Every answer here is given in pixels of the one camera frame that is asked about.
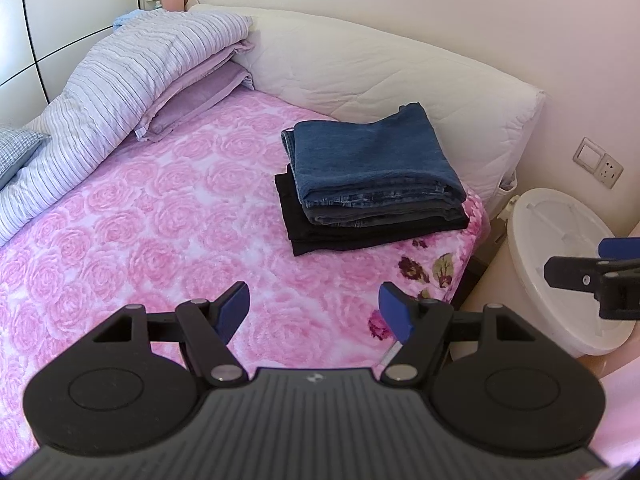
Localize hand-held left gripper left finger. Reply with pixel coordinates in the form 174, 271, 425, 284
75, 281, 251, 389

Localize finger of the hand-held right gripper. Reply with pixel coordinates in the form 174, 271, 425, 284
598, 237, 640, 260
544, 256, 640, 321

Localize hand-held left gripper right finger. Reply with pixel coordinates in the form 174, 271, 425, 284
378, 281, 551, 389

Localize blue denim jeans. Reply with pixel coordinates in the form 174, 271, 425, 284
281, 102, 468, 209

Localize white lidded bucket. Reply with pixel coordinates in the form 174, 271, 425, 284
497, 187, 640, 358

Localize folded black pants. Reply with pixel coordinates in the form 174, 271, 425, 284
274, 162, 471, 257

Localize pink floral blanket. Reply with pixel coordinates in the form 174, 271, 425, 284
0, 87, 486, 461

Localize pink pillow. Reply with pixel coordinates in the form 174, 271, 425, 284
134, 40, 257, 142

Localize white headboard cushion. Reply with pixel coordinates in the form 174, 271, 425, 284
186, 4, 546, 211

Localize white striped quilt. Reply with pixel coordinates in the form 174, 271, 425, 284
0, 10, 254, 248

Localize grey checkered pillow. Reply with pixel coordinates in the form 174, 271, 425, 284
0, 127, 51, 191

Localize light blue cloth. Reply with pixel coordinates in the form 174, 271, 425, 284
112, 9, 143, 31

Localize white panelled wardrobe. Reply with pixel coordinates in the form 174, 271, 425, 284
0, 0, 143, 128

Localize white wall socket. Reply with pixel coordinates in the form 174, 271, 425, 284
592, 156, 625, 191

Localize wall light switch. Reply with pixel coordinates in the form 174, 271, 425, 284
572, 136, 606, 171

